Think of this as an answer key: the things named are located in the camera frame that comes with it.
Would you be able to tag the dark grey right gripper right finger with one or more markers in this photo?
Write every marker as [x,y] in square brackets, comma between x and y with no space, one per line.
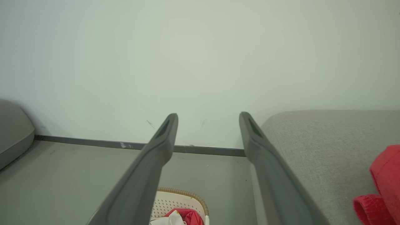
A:
[278,187]

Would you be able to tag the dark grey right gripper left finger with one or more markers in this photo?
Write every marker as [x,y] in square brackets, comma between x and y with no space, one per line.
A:
[137,187]

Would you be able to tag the red shirt with white trim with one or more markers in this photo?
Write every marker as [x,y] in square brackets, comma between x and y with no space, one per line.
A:
[190,217]

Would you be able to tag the red knit sweater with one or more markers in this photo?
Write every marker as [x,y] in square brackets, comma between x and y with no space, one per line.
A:
[387,175]

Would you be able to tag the grey fabric sofa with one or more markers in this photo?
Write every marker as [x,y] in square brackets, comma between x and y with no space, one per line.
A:
[318,150]

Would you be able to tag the cream perforated laundry basket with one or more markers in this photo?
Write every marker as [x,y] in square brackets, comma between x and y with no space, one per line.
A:
[178,200]

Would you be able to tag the dark grey baseboard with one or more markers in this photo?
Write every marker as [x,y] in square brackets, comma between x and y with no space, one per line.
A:
[93,142]

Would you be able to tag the grey rounded furniture piece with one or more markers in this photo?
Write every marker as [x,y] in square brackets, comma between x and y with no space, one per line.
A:
[14,137]

